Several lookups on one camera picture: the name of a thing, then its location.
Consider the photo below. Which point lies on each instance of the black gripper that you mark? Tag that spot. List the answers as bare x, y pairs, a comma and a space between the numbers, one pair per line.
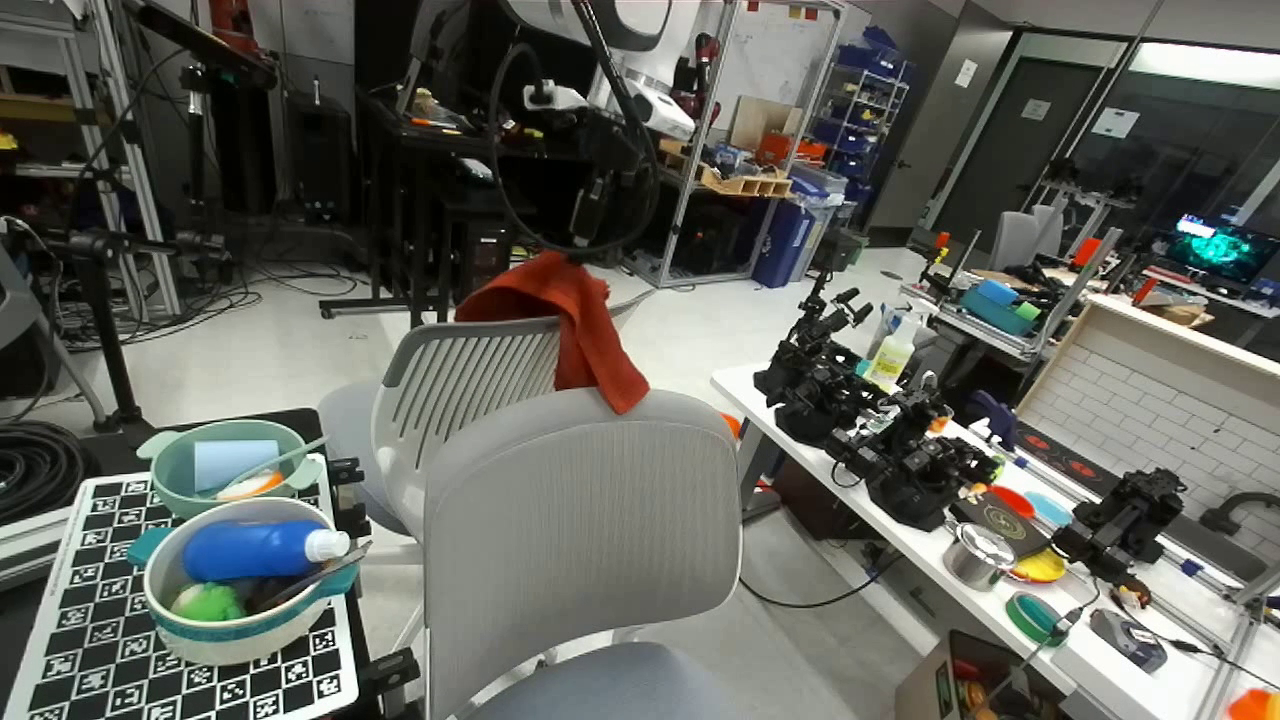
614, 174

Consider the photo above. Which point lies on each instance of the red terry towel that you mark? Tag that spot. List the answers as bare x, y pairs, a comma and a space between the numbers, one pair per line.
584, 332

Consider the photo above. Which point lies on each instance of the gray office chair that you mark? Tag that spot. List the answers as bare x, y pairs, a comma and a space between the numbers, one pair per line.
454, 384
602, 533

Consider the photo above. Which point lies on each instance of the black computer tower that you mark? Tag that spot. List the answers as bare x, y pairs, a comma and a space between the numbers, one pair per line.
472, 246

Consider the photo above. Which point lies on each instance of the blue trash bin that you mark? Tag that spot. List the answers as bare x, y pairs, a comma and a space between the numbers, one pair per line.
780, 246

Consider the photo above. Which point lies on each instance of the whiteboard on stand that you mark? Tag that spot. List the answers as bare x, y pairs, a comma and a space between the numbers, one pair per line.
773, 62

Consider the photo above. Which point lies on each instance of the black workbench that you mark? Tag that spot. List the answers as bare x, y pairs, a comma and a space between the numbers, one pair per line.
402, 201

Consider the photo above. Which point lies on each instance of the shelf of blue bins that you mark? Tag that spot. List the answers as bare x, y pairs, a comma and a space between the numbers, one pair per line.
864, 121

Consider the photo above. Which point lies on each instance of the yellow green bottle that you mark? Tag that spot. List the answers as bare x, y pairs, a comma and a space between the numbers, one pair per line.
891, 363

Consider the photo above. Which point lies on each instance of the teal storage box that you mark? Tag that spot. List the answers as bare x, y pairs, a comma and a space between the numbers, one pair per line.
996, 304

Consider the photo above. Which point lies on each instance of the black equipment pile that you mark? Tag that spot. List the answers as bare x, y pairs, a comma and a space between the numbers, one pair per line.
923, 482

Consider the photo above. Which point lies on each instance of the orange spoon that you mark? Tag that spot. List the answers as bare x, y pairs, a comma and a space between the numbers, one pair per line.
254, 482

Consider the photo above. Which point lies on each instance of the pale blue block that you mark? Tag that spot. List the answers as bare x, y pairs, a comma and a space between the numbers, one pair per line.
234, 463

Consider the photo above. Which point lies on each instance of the red small plate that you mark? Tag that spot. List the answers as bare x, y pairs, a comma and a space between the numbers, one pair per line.
1008, 501

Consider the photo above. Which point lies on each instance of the blue bottle white cap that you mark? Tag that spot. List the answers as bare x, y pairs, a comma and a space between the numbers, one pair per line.
246, 551

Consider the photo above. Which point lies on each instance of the metal cup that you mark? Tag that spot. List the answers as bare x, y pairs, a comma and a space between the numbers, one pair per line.
979, 562

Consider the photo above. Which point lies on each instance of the small teal bowl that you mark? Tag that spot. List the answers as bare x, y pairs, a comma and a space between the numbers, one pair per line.
169, 469

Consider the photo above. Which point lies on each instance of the black tripod stand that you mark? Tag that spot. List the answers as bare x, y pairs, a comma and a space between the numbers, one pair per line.
114, 363

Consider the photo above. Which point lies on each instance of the yellow small dish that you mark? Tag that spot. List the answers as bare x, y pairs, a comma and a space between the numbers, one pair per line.
1042, 568

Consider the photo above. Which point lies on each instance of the white metal shelving rack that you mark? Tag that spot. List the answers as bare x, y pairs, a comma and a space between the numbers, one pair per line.
34, 115

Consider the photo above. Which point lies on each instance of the white brick pattern box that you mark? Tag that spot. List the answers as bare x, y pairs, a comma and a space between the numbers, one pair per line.
1146, 414

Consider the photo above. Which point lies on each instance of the green ball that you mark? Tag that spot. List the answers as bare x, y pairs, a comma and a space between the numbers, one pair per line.
207, 601

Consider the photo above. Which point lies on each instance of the large teal white bowl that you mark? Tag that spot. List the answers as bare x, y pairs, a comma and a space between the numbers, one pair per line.
234, 643

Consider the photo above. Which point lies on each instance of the lit computer monitor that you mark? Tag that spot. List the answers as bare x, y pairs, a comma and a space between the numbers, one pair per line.
1223, 246

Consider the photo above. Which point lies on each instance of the green round lid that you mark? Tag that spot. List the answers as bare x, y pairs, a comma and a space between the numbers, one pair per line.
1033, 621

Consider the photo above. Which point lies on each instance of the black clamp device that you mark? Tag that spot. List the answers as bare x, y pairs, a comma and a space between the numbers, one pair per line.
1125, 515

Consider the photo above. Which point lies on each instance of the open cardboard box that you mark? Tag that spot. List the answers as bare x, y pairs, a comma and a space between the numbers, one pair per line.
986, 682

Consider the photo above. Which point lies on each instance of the gray handheld device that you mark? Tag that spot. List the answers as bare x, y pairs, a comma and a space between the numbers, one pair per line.
1125, 643

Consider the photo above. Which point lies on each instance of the black white checkerboard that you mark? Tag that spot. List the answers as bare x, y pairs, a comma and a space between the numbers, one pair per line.
83, 682

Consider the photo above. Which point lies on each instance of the white work table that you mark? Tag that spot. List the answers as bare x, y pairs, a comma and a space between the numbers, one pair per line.
1163, 693

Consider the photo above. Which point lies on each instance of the orange object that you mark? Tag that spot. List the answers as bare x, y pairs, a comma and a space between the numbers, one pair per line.
1256, 705

